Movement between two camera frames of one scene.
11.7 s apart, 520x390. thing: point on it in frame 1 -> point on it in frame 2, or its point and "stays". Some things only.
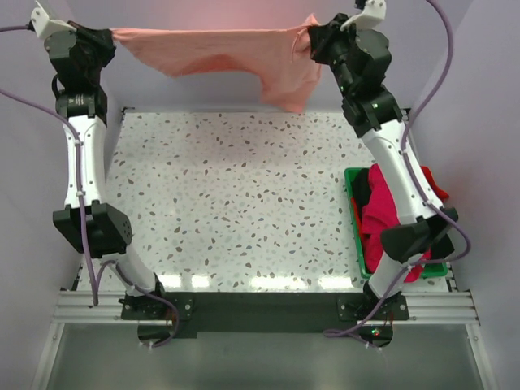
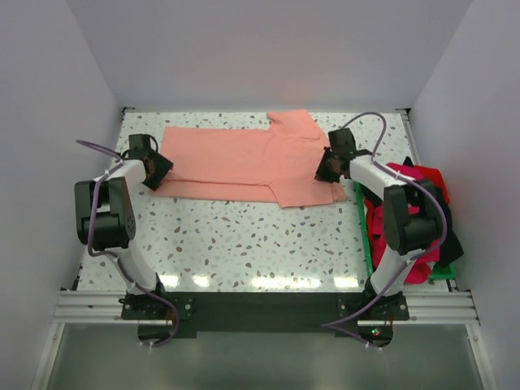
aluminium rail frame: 456,309 stays
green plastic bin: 429,270 -> 439,270
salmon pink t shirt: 280,59 -> 280,164
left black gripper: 103,38 -> 163,165
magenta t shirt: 380,215 stays
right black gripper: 324,36 -> 322,174
